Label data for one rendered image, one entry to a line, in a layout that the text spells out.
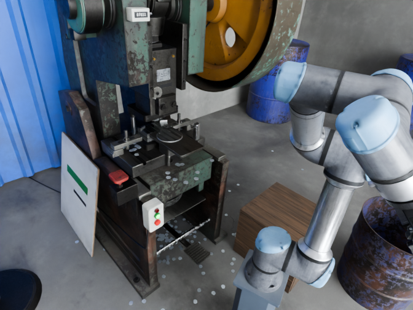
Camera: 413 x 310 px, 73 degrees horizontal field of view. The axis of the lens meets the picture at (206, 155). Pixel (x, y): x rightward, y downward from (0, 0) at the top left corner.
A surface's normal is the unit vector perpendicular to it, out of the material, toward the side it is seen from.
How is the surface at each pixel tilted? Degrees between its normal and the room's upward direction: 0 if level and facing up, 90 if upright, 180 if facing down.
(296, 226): 0
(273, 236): 8
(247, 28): 90
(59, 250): 0
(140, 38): 90
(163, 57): 90
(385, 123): 66
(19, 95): 90
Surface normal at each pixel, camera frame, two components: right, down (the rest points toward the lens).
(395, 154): 0.00, 0.35
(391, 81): -0.06, -0.69
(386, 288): -0.45, 0.49
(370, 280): -0.76, 0.34
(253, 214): 0.07, -0.84
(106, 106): 0.69, 0.43
